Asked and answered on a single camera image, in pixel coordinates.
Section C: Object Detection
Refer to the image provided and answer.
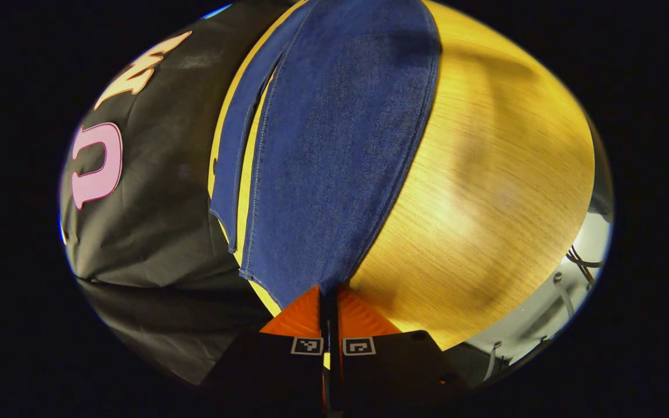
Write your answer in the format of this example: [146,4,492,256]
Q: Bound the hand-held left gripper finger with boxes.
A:
[329,284,470,418]
[200,284,328,418]

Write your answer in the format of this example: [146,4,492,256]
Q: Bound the blue denim jeans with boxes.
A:
[210,0,443,308]

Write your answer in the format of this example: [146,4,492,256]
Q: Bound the black backdrop cloth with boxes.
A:
[59,0,306,387]

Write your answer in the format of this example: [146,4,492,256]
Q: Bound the grey metal frame leg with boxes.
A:
[485,341,503,381]
[553,272,574,319]

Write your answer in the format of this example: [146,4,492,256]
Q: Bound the black cable bundle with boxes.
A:
[566,247,605,285]

